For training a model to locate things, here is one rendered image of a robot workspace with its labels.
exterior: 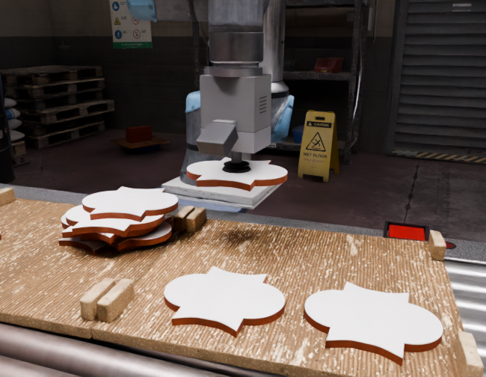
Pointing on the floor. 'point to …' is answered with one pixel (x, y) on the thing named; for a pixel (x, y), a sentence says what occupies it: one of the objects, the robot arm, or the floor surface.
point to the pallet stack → (55, 102)
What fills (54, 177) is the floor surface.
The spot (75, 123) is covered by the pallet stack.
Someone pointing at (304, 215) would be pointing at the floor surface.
